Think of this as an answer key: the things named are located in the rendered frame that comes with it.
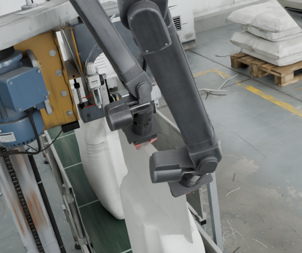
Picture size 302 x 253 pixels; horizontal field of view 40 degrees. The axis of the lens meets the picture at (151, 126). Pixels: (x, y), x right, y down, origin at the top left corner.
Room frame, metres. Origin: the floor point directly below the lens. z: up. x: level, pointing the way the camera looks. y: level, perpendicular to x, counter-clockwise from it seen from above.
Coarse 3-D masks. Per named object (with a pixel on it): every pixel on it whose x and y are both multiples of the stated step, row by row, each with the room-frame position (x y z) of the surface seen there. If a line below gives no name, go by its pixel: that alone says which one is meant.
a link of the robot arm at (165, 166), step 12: (156, 156) 0.72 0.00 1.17; (168, 156) 0.72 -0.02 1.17; (180, 156) 0.72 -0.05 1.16; (156, 168) 0.70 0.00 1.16; (168, 168) 0.71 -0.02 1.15; (180, 168) 0.70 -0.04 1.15; (204, 168) 0.67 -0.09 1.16; (156, 180) 0.70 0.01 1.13; (168, 180) 0.71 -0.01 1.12; (180, 180) 0.71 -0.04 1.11
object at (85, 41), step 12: (108, 12) 1.41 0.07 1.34; (72, 24) 1.33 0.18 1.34; (84, 24) 1.32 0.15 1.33; (120, 24) 1.36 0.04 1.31; (84, 36) 1.32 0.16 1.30; (84, 48) 1.32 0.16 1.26; (96, 48) 1.33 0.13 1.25; (132, 48) 1.37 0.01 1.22; (84, 60) 1.31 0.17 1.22; (84, 84) 1.34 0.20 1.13
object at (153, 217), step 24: (120, 144) 1.30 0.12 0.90; (144, 144) 1.10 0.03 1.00; (144, 168) 1.07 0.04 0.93; (120, 192) 1.18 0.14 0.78; (144, 192) 1.11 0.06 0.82; (168, 192) 0.94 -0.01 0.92; (144, 216) 0.99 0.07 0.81; (168, 216) 0.96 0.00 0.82; (192, 216) 0.97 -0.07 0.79; (144, 240) 0.95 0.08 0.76; (168, 240) 0.89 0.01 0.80; (192, 240) 0.84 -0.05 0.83
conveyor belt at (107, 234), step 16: (64, 144) 2.41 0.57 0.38; (64, 160) 2.20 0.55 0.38; (80, 160) 2.16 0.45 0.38; (80, 176) 1.99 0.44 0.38; (80, 192) 1.83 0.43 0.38; (80, 208) 1.69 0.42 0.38; (96, 208) 1.66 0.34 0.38; (96, 224) 1.54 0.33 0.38; (112, 224) 1.52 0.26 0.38; (96, 240) 1.43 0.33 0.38; (112, 240) 1.41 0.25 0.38; (128, 240) 1.40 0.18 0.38
